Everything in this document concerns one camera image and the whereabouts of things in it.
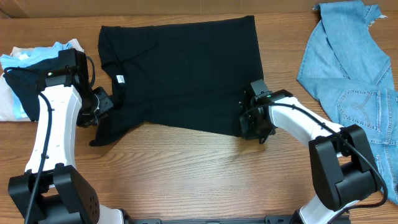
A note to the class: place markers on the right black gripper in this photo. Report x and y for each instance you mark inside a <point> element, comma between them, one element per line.
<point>247,134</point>

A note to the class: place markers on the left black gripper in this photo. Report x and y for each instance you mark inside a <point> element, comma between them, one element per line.
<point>86,122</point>

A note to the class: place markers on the black t-shirt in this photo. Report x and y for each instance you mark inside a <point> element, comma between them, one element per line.
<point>192,76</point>

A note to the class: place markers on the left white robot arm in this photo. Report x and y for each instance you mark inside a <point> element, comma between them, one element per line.
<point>51,190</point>

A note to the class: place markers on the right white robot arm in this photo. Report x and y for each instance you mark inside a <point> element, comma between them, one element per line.
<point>342,164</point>

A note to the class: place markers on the folded black garment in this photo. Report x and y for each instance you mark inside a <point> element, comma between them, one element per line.
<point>19,100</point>

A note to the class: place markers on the folded light blue garment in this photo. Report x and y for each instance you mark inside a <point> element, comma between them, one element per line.
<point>31,56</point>

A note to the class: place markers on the folded beige garment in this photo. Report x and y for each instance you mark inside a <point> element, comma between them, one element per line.
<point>6,102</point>

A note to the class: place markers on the blue denim jeans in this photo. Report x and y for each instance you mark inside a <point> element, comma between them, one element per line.
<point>351,77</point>

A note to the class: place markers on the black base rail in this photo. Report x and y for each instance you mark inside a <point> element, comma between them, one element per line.
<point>217,221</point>

